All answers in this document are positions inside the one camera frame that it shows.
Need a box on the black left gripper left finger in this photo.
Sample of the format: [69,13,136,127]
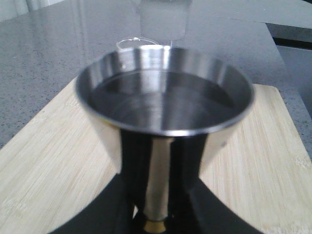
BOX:
[53,130,151,234]

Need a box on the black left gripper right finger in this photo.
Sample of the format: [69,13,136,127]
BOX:
[168,135,260,234]

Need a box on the steel double jigger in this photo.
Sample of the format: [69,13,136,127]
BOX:
[75,45,255,234]

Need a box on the glass measuring beaker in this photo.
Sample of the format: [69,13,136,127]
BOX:
[116,37,159,50]

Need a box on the wooden cutting board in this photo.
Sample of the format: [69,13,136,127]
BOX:
[0,83,312,234]

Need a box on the grey cabinet front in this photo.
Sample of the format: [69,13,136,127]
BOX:
[266,23,312,111]

